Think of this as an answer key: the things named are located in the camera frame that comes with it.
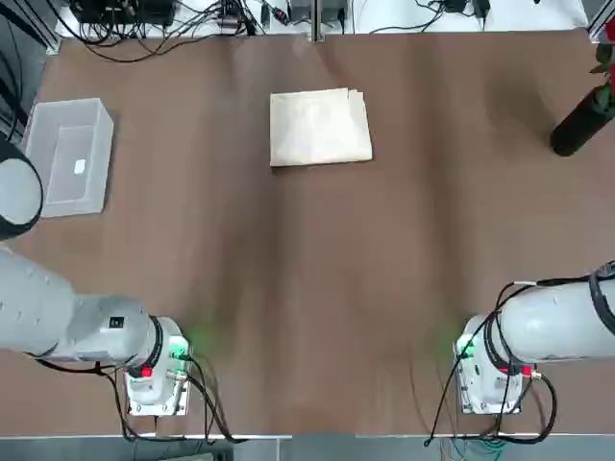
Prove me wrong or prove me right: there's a cream tablecloth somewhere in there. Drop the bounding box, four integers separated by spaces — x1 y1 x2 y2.
269 87 374 168

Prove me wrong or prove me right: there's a grey metal box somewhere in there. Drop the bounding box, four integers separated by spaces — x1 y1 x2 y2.
289 0 348 24

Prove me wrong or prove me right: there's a clear plastic storage box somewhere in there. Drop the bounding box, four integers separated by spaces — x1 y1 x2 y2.
23 98 115 218

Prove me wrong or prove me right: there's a black vase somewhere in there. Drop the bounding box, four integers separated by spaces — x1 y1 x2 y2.
550 85 615 158

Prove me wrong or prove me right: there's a black electronics box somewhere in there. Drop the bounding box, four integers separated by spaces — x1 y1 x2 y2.
71 0 175 26

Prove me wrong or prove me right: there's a black left arm base cable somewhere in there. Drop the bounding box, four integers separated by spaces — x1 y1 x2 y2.
28 352 249 443

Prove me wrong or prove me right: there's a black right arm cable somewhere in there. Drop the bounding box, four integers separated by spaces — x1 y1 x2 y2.
425 280 558 443

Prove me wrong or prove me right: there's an aluminium frame post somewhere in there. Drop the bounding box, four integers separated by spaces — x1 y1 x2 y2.
310 0 326 45

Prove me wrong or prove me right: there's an aluminium frame rail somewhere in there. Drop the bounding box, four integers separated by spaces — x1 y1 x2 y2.
586 0 615 43
45 0 81 55

